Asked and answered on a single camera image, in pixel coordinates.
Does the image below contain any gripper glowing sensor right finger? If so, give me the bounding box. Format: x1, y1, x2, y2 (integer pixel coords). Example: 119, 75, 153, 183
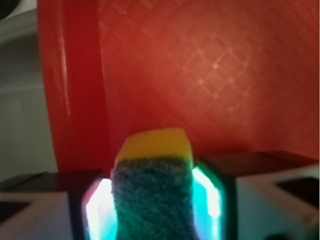
192, 151, 320, 240

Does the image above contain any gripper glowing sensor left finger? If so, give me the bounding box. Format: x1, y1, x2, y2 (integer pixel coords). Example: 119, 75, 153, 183
0, 170, 117, 240

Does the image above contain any green and yellow sponge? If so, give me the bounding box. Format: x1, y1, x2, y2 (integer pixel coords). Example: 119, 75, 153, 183
111, 127, 198, 240

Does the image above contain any grey sink basin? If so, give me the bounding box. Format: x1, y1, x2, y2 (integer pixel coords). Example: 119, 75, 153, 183
0, 0, 57, 181

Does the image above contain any red plastic tray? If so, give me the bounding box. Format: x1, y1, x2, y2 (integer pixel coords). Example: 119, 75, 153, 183
37, 0, 320, 171

